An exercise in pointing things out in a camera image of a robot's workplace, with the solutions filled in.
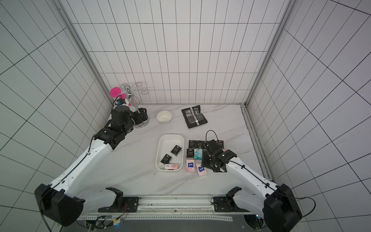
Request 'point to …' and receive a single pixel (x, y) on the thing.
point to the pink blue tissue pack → (190, 166)
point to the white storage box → (165, 143)
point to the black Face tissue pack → (192, 144)
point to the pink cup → (116, 92)
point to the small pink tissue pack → (224, 150)
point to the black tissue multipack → (193, 117)
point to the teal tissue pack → (198, 153)
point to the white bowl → (164, 116)
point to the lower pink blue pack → (171, 166)
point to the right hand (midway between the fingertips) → (199, 163)
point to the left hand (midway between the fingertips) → (139, 115)
